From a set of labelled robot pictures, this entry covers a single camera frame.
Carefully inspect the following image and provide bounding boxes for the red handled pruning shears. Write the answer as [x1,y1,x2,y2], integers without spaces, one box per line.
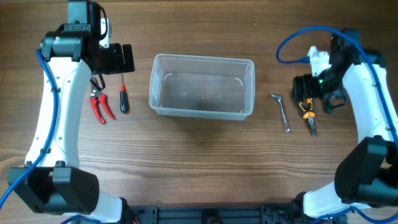
[90,77,116,124]

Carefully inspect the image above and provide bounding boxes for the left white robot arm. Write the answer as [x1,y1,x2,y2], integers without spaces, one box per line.
[8,0,137,223]

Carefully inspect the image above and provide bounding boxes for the orange black pliers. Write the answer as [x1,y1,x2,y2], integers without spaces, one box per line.
[298,98,317,136]

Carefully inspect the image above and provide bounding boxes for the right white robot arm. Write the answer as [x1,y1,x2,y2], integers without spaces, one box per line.
[292,27,397,223]

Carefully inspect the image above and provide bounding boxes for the left blue cable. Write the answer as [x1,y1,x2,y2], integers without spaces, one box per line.
[0,48,60,209]

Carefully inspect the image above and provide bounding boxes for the green screwdriver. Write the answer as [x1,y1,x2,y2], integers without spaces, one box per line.
[324,102,333,113]

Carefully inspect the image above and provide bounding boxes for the clear plastic container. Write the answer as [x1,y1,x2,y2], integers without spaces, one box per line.
[149,54,255,120]

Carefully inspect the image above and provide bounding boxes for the silver socket wrench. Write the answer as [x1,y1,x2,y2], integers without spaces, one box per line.
[271,94,290,133]

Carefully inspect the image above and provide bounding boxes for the black aluminium base frame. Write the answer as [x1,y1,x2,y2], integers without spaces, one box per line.
[130,203,315,224]

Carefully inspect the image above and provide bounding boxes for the black red screwdriver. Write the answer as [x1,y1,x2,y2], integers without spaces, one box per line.
[119,73,129,114]

